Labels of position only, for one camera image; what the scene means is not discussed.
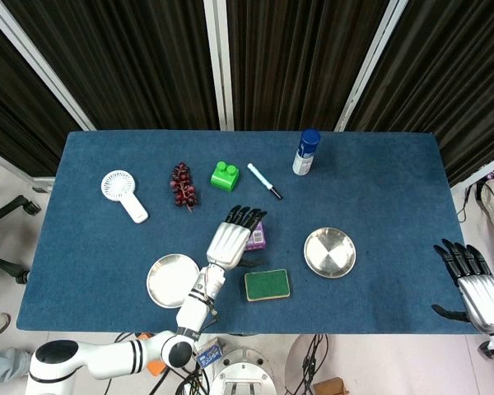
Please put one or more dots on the purple box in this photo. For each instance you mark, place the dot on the purple box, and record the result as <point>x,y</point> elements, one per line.
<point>258,239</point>

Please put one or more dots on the white frame bar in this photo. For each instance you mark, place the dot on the white frame bar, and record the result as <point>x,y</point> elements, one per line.
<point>483,168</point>

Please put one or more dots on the dark pleated curtain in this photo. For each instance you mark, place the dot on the dark pleated curtain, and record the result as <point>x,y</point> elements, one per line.
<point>127,61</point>
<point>457,74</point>
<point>296,61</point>
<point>12,103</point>

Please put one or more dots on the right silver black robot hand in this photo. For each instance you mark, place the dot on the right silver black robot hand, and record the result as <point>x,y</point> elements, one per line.
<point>483,294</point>

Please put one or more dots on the brown wooden block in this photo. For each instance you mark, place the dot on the brown wooden block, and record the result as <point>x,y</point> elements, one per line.
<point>331,387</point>

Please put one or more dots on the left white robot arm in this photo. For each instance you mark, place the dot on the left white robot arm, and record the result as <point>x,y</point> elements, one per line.
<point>193,312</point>

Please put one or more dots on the red grape bunch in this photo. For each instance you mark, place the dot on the red grape bunch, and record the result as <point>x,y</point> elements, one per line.
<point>183,189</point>

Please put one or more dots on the round steel plate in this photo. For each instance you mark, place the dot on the round steel plate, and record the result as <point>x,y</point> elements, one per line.
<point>329,253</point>
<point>169,282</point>

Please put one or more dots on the blue table cloth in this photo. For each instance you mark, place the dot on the blue table cloth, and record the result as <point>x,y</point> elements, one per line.
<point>374,205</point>

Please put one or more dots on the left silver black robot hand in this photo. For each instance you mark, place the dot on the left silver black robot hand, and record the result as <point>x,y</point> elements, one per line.
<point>226,243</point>

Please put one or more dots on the blue printed tag box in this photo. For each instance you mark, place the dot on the blue printed tag box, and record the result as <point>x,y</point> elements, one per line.
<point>210,354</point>

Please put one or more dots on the blue jeans leg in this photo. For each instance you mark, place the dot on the blue jeans leg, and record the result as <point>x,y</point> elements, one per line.
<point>4,364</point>

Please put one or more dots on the white marker with black cap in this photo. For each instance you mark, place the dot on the white marker with black cap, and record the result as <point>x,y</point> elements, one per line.
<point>261,179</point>

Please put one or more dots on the white bottle with blue cap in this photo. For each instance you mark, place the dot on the white bottle with blue cap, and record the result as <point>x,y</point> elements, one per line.
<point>304,158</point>

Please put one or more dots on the round grey robot base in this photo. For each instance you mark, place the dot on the round grey robot base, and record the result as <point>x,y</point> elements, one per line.
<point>243,374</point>

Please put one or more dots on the green toy building block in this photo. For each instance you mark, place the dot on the green toy building block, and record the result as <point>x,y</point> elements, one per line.
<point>224,179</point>

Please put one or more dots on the yellow green scrub sponge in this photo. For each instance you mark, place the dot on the yellow green scrub sponge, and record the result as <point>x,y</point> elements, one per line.
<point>267,284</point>

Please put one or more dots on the white handheld fan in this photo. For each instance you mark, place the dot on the white handheld fan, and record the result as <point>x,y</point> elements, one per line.
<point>117,187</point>

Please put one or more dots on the black office chair base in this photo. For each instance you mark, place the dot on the black office chair base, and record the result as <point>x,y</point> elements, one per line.
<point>8,207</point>

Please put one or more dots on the white frame post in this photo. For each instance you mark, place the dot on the white frame post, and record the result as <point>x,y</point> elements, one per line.
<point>45,70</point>
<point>219,61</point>
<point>370,61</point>

